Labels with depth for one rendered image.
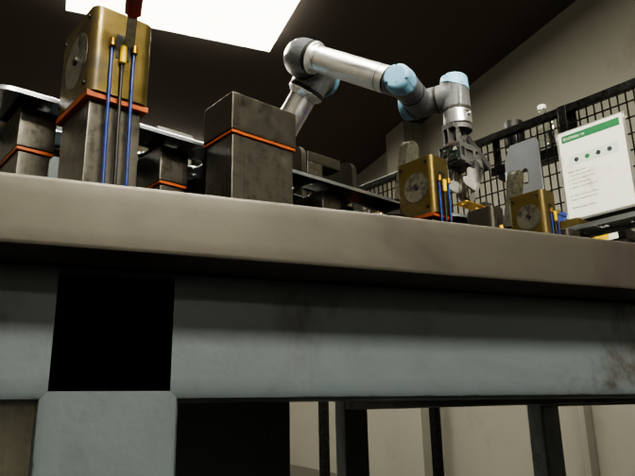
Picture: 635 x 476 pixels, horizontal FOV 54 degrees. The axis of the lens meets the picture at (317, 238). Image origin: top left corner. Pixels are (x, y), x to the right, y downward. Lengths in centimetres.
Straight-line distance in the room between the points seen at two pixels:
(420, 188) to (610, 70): 271
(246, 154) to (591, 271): 56
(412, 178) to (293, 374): 86
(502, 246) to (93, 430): 30
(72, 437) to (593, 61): 373
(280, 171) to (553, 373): 56
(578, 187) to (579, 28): 205
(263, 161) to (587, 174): 141
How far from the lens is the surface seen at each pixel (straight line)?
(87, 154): 78
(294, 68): 191
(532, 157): 194
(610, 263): 54
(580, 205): 215
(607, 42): 392
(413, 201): 122
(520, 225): 149
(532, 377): 52
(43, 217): 37
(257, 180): 92
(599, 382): 56
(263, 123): 96
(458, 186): 170
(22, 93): 96
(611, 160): 215
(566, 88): 405
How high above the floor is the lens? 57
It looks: 16 degrees up
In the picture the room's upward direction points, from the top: 1 degrees counter-clockwise
